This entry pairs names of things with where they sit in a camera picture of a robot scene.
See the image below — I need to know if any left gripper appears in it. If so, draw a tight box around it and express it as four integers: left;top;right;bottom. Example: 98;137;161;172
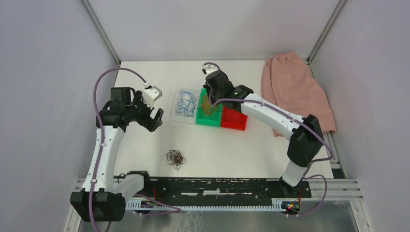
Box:
126;91;163;131

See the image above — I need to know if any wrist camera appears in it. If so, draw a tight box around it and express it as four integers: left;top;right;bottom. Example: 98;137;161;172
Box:
202;62;220;75
142;84;162;108

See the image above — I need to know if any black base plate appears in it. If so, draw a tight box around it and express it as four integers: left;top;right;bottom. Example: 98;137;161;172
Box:
139;177;312;206

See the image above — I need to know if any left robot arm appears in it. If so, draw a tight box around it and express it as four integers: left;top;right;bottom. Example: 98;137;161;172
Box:
70;86;164;222

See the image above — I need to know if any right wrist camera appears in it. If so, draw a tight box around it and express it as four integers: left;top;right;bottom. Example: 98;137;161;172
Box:
202;62;220;75

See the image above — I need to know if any clear plastic bin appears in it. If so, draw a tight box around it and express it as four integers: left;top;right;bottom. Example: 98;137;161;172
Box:
171;87;201;124

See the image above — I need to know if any blue cable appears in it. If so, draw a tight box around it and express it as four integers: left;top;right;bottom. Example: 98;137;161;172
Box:
177;91;197;117
176;96;191;116
187;93;198;113

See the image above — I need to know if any red plastic bin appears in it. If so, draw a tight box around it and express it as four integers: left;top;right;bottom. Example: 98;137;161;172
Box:
220;106;248;131

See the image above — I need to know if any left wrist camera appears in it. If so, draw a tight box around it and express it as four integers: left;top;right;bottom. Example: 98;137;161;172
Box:
142;84;162;108

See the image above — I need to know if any dark brown cable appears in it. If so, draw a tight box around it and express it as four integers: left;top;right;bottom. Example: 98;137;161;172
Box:
166;149;187;172

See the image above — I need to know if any tan brown cable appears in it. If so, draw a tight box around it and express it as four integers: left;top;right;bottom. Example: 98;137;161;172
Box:
198;96;221;116

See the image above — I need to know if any white slotted cable duct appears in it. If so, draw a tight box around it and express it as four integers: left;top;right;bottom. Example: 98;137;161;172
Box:
125;199;286;212

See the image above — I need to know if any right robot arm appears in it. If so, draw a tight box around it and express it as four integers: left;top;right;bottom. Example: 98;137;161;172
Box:
202;64;324;197

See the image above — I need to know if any pink cloth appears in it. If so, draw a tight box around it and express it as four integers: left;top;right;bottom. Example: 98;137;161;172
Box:
261;52;336;133

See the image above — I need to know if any green plastic bin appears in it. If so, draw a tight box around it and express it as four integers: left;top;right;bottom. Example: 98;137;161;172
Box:
196;88;222;127

